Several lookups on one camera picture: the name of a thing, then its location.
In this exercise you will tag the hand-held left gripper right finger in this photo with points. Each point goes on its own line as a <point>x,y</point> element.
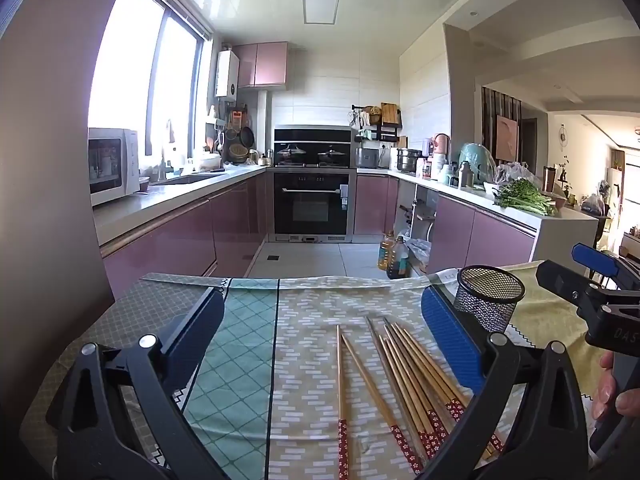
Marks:
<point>450,340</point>

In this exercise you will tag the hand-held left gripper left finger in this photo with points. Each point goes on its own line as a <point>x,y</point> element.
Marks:
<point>195,330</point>

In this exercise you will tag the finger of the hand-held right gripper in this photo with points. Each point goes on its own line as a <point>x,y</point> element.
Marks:
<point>595,257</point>
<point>560,277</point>

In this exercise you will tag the bundle of wooden chopsticks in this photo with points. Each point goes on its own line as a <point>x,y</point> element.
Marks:
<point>405,365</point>

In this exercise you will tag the wooden chopstick red patterned end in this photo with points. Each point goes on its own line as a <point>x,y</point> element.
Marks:
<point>370,387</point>
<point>341,385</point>

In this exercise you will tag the person's right hand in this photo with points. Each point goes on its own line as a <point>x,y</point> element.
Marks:
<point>604,390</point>

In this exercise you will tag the small potted plant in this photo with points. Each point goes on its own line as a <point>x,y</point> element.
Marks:
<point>566,180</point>

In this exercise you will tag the bunch of green vegetables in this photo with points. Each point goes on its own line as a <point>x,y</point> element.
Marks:
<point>525,197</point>

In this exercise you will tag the crumpled white plastic bag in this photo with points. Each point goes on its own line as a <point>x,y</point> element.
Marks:
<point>419,252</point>

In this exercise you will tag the pink base kitchen cabinet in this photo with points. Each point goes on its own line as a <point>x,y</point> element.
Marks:
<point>190,230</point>
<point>475,235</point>

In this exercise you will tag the dark sauce bottle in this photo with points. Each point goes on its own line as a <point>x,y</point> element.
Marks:
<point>398,260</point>

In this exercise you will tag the yellow cooking oil bottle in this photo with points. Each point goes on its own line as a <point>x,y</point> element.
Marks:
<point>384,255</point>

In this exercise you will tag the clear plastic bag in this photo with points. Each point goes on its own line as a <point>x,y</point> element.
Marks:
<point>515,172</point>

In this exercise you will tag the patchwork patterned tablecloth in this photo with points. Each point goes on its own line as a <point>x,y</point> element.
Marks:
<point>310,320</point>

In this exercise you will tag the steel thermos flask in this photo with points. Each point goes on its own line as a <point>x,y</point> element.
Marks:
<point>465,175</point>

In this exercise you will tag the steel sink faucet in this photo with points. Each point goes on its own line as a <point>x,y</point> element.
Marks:
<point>161,162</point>

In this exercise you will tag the black built-in oven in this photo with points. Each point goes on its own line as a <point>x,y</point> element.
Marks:
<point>312,205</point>

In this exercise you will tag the pink electric kettle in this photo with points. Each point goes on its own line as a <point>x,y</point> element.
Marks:
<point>441,144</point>

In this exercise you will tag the brown round basket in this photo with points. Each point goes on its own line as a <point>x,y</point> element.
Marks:
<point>237,152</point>

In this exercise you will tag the steel stockpot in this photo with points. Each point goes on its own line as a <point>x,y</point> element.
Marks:
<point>409,161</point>

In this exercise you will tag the small steel kettle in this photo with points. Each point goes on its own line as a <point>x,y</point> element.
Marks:
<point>265,160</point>

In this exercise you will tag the white microwave oven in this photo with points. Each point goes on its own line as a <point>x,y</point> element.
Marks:
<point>112,165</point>

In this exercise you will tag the hanging dark frying pan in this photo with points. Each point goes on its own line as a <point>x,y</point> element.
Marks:
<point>246,137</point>

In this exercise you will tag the black pot glass lid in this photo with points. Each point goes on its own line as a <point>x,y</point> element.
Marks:
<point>331,155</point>
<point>291,155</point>

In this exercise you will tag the black stove hood unit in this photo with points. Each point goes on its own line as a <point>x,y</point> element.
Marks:
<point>312,135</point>

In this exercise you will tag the wooden cutting board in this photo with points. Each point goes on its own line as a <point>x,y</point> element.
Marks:
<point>389,114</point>

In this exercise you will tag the large kitchen window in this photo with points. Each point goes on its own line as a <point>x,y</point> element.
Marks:
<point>130,70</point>

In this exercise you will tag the square ceiling light panel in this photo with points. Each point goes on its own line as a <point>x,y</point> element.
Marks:
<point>321,7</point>

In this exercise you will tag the framed wall picture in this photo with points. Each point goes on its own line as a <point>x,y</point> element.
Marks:
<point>506,137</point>

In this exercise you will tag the black wall rack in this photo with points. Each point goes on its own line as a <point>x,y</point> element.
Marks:
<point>387,132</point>

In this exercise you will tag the white wall water heater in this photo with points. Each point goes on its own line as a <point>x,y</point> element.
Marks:
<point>226,75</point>

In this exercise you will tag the pink upper wall cabinet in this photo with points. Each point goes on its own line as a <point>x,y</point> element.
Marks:
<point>262,65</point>

